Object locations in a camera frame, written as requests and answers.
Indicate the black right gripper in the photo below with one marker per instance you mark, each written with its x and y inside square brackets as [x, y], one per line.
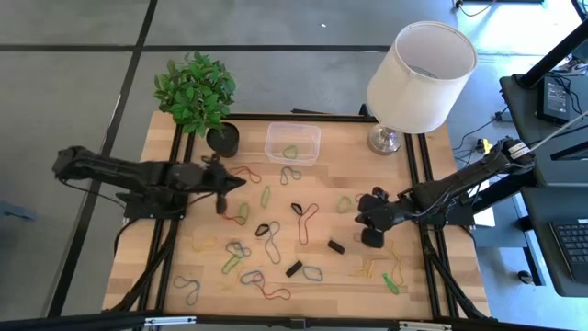
[388, 213]

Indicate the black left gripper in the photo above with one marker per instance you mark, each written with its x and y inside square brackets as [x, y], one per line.
[206, 179]

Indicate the green rubber band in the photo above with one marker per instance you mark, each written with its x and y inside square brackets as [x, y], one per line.
[246, 213]
[339, 207]
[263, 200]
[390, 284]
[283, 152]
[229, 266]

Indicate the blue rubber band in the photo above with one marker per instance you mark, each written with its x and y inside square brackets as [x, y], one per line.
[239, 243]
[304, 272]
[242, 277]

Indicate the thin black rubber band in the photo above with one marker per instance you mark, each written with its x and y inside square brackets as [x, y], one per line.
[294, 207]

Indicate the long red rubber band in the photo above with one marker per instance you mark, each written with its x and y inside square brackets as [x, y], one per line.
[299, 230]
[288, 294]

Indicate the long teal rubber band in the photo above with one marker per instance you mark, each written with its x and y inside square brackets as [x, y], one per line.
[270, 239]

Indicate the long yellow rubber band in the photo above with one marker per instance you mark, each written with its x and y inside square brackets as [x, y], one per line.
[400, 271]

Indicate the clear plastic bin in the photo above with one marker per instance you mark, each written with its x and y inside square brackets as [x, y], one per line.
[294, 133]

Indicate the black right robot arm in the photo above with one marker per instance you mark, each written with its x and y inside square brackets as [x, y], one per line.
[459, 184]

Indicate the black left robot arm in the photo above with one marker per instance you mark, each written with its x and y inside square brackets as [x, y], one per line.
[115, 170]

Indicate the green plant in black pot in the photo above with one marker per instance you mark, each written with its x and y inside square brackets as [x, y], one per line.
[197, 92]

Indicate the white shade silver table lamp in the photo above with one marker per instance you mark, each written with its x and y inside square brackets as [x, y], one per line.
[413, 92]

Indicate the black caster wheel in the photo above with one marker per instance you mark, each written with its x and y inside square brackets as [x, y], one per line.
[524, 277]

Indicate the black side desk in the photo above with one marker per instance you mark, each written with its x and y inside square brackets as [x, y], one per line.
[519, 106]
[537, 239]

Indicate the black keyboard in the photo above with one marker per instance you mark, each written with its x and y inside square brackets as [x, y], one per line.
[572, 248]

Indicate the white rod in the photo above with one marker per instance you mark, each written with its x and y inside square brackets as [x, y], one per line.
[560, 131]

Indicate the black electronics box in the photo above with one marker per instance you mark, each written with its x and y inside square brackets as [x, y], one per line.
[553, 101]

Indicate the blue floor object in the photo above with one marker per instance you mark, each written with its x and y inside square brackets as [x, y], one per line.
[16, 211]

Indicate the black overhead beam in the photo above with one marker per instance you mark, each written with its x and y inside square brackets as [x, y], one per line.
[551, 57]

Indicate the black aluminium frame rail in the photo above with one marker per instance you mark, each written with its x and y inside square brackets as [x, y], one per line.
[92, 322]
[174, 147]
[426, 161]
[411, 161]
[257, 117]
[188, 147]

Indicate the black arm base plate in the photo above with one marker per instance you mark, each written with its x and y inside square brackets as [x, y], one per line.
[459, 218]
[138, 211]

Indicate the black diagonal frame brace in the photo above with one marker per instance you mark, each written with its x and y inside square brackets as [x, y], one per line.
[460, 294]
[134, 288]

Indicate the silver metal bracket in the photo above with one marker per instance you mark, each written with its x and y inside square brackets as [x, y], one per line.
[170, 320]
[425, 326]

